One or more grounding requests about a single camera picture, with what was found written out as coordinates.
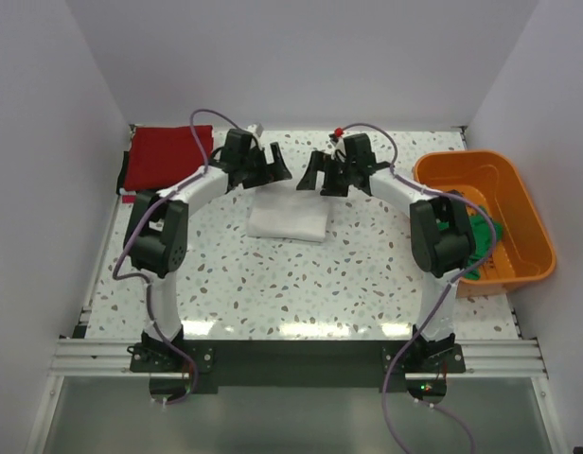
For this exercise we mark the red folded t shirt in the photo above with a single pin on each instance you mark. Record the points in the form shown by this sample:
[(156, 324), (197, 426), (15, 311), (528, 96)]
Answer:
[(164, 155)]

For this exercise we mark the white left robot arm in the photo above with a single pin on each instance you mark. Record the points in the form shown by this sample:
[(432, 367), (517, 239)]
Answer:
[(155, 243)]

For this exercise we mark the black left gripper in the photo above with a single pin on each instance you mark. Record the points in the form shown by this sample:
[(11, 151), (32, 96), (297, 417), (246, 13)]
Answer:
[(270, 173)]

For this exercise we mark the white t shirt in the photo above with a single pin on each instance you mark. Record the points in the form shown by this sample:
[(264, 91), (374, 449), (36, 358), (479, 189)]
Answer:
[(282, 212)]

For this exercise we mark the black folded t shirt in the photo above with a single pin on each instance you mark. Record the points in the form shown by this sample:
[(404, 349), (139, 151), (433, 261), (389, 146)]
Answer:
[(127, 176)]

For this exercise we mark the aluminium frame rail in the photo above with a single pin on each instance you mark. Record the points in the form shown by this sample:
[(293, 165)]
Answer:
[(109, 358)]

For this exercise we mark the green t shirt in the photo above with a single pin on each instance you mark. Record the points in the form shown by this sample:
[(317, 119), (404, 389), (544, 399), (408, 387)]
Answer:
[(483, 240)]

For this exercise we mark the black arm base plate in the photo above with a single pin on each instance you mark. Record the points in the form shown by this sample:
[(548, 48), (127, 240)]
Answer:
[(206, 366)]

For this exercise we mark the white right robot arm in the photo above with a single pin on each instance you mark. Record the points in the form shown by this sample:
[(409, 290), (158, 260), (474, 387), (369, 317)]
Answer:
[(441, 236)]

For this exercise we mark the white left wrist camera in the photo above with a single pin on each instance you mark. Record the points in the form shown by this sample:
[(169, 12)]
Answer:
[(256, 129)]

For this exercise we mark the orange plastic basket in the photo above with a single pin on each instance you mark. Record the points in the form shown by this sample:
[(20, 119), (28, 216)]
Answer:
[(525, 254)]

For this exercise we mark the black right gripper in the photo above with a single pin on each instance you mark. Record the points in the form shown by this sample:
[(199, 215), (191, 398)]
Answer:
[(309, 182)]

